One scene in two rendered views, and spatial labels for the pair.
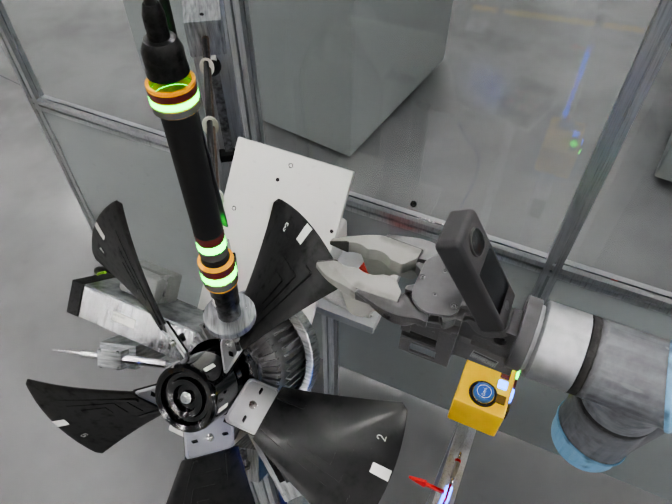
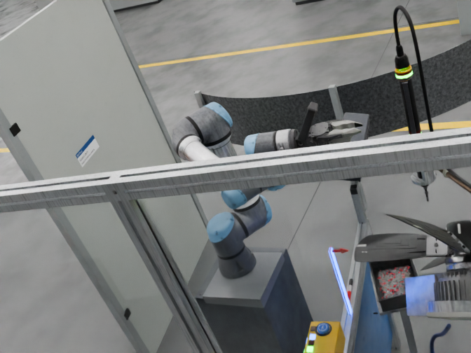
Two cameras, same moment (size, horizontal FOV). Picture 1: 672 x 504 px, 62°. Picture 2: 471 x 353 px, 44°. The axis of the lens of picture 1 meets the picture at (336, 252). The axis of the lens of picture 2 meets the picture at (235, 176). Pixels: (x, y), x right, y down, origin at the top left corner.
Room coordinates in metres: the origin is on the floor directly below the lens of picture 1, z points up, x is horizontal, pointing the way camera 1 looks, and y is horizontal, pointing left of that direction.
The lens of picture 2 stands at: (1.82, -0.29, 2.52)
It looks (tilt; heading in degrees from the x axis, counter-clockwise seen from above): 31 degrees down; 184
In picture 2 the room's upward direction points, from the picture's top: 22 degrees counter-clockwise
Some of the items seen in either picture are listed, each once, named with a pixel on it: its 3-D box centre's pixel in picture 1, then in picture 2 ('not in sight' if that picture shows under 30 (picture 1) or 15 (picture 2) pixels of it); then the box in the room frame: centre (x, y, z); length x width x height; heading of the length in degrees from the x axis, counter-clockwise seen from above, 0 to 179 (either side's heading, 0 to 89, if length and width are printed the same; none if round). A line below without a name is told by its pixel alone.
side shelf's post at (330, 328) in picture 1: (330, 353); not in sight; (0.98, 0.02, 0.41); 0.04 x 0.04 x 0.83; 65
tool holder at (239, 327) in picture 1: (224, 290); not in sight; (0.44, 0.15, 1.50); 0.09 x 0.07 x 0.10; 10
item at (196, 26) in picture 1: (204, 25); not in sight; (1.04, 0.25, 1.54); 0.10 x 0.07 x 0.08; 10
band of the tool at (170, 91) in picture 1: (173, 94); (404, 73); (0.43, 0.14, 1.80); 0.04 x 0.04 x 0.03
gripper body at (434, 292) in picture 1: (466, 317); (312, 140); (0.31, -0.13, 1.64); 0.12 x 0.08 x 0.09; 65
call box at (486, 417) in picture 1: (484, 386); not in sight; (0.55, -0.31, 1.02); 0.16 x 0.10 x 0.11; 155
